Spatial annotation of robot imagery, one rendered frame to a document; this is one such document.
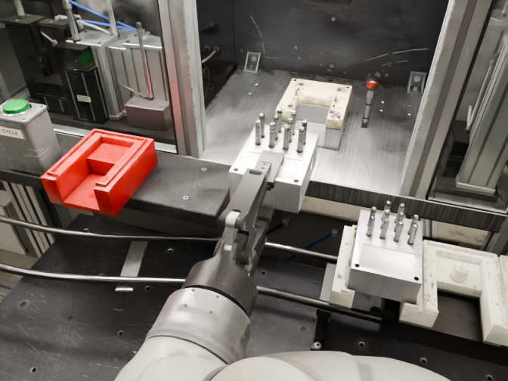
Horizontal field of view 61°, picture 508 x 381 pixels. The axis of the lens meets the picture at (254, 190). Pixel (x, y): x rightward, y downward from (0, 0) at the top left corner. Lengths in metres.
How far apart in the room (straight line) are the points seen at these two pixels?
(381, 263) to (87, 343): 0.54
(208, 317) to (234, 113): 0.65
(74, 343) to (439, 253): 0.66
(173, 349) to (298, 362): 0.15
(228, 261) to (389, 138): 0.58
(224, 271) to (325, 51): 0.80
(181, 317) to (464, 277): 0.47
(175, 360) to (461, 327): 0.48
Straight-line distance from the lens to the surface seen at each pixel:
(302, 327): 0.86
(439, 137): 0.72
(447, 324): 0.73
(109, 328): 0.89
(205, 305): 0.40
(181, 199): 0.75
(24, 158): 0.88
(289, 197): 0.56
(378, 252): 0.66
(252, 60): 1.18
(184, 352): 0.38
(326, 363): 0.26
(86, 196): 0.79
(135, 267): 0.80
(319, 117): 0.94
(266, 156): 0.57
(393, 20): 1.10
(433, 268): 0.73
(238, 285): 0.43
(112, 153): 0.82
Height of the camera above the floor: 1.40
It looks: 40 degrees down
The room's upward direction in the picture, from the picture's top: straight up
